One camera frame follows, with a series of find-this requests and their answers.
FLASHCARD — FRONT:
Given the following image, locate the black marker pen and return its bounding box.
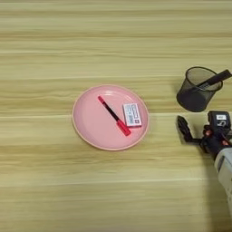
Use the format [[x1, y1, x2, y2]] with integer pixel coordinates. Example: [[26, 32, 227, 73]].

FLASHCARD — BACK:
[[196, 69, 232, 91]]

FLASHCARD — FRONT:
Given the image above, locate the black mesh pen cup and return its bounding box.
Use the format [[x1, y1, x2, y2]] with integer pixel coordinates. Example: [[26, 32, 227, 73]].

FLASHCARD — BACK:
[[176, 66, 224, 113]]

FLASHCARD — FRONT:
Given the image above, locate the white eraser box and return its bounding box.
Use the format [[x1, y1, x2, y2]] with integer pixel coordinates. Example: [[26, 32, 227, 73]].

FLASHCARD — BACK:
[[121, 102, 143, 128]]

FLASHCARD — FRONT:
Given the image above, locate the red and black pen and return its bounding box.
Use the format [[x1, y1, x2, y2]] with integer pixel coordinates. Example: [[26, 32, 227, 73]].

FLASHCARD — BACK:
[[97, 95, 132, 137]]

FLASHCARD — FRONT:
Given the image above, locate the pink round plate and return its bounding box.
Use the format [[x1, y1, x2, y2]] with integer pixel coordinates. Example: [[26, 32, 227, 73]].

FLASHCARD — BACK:
[[72, 84, 150, 151]]

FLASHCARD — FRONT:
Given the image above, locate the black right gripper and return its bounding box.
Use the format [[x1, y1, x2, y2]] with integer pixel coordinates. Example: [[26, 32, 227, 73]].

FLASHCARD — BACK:
[[176, 115, 232, 159]]

